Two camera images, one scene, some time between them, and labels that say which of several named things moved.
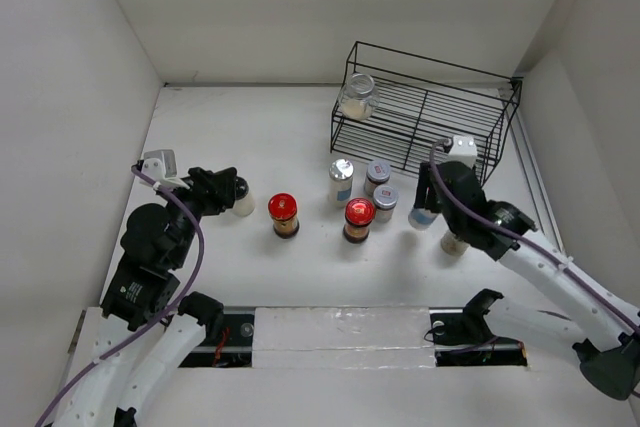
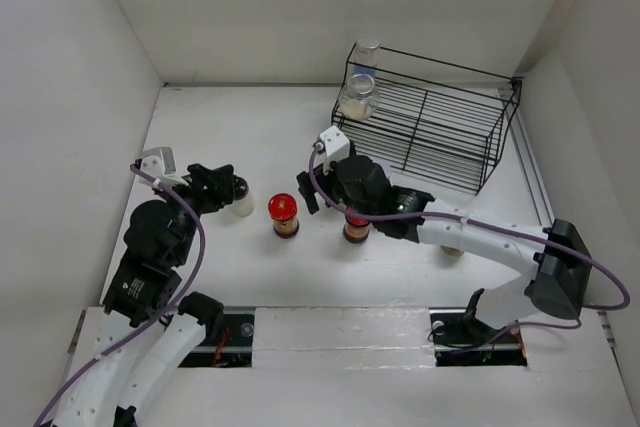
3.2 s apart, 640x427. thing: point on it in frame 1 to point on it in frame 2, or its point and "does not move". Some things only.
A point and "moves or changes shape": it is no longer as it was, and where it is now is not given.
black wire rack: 429,111 does not move
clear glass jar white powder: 360,97 does not move
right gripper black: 423,185 to 325,182
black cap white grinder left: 244,203 does not move
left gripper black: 215,188 does not move
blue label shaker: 421,218 moves or changes shape
